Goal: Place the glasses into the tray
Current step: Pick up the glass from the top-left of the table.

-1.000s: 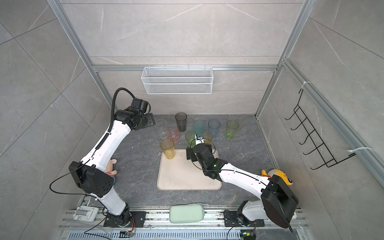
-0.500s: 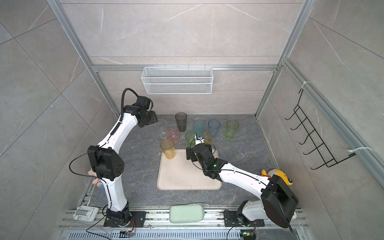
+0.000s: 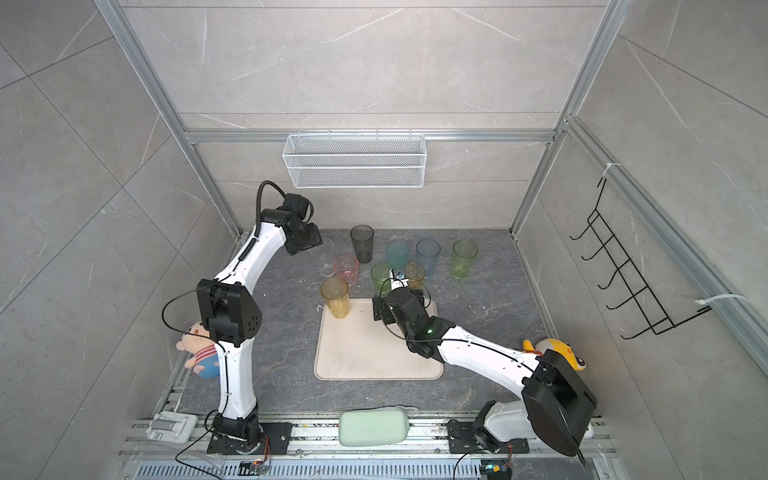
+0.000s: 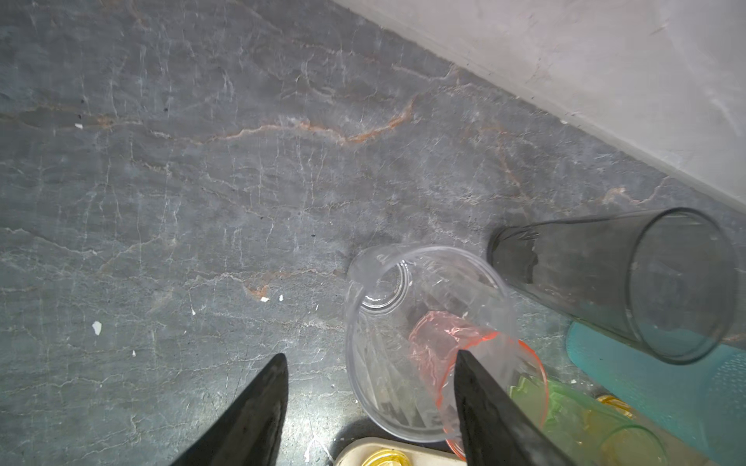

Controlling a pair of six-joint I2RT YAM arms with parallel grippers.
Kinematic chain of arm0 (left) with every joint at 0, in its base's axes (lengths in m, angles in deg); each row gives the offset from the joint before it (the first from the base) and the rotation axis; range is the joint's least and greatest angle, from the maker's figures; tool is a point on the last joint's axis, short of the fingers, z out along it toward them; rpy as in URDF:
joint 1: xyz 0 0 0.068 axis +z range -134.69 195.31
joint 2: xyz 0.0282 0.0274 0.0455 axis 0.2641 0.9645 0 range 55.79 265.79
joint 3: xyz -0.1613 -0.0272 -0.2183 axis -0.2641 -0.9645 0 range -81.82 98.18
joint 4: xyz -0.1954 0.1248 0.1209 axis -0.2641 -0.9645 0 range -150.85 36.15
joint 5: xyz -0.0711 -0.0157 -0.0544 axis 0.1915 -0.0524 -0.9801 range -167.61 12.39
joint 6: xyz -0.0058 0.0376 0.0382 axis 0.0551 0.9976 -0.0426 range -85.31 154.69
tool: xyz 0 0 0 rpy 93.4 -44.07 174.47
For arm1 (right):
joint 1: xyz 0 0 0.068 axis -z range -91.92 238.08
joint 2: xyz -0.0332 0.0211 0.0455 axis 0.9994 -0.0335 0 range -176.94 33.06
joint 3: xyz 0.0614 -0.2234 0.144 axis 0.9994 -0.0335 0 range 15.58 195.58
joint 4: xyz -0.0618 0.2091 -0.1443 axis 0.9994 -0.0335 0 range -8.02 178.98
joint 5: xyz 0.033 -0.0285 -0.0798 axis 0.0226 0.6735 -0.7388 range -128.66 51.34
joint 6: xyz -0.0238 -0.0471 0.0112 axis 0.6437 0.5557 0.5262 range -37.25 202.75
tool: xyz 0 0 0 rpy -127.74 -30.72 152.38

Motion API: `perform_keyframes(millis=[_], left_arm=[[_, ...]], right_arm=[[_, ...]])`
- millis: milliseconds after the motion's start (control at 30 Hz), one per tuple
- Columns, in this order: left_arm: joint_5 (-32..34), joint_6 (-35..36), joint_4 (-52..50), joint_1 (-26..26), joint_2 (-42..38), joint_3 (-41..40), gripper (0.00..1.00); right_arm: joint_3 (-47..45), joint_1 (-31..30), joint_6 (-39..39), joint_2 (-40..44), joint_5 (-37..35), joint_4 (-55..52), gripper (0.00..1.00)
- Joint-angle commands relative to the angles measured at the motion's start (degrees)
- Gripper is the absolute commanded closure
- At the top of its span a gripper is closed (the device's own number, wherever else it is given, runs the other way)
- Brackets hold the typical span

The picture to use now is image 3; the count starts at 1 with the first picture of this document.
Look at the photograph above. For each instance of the white wire mesh basket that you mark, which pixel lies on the white wire mesh basket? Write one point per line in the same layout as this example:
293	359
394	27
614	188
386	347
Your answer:
335	160

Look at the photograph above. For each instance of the black wire hook rack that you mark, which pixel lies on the black wire hook rack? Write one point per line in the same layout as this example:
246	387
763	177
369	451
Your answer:
626	272

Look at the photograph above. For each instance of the clear glass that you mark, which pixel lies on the clear glass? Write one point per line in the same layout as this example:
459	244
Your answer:
323	258

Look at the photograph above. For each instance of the pink glass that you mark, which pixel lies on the pink glass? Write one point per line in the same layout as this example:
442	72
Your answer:
347	268

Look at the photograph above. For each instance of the beige plastic tray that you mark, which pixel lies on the beige plastic tray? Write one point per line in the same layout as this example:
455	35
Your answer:
359	348

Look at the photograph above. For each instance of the tall yellow glass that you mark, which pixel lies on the tall yellow glass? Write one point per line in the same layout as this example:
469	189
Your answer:
335	291

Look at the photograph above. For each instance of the tall light green glass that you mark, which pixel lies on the tall light green glass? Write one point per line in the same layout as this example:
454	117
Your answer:
464	253

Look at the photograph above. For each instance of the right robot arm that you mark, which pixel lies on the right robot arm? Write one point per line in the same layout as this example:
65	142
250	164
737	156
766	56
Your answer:
553	405

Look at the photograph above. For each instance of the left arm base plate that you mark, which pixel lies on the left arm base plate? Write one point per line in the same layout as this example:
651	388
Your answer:
275	435

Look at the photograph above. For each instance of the blue glass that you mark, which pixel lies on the blue glass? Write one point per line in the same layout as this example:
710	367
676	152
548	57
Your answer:
428	251

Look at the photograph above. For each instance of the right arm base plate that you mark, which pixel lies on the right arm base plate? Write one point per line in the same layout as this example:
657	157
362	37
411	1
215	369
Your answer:
466	437

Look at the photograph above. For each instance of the white device left rail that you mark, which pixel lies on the white device left rail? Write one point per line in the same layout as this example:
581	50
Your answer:
171	427

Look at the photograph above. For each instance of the teal glass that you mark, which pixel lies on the teal glass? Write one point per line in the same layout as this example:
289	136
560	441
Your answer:
397	254

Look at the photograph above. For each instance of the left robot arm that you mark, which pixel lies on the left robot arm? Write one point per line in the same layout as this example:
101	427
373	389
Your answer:
231	315

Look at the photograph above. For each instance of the yellow plush toy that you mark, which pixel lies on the yellow plush toy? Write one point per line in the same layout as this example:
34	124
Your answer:
563	348

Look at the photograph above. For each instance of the dark grey glass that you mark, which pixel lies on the dark grey glass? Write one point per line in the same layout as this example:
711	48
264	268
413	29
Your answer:
362	237

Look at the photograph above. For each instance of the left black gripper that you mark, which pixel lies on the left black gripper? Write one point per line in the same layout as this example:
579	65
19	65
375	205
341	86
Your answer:
316	238

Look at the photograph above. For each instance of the short green glass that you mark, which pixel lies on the short green glass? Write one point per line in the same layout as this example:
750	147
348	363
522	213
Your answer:
381	275

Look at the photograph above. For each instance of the pink plush doll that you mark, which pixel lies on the pink plush doll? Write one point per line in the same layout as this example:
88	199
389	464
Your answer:
203	359

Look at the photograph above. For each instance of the light green sponge block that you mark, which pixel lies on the light green sponge block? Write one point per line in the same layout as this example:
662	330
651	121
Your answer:
373	427

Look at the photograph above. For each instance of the short amber glass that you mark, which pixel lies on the short amber glass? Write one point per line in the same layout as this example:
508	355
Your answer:
415	275

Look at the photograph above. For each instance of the aluminium rail frame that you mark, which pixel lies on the aluminium rail frame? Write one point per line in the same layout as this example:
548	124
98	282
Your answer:
314	452

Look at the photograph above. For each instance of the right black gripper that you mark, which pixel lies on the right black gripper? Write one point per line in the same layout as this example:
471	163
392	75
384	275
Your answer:
380	304

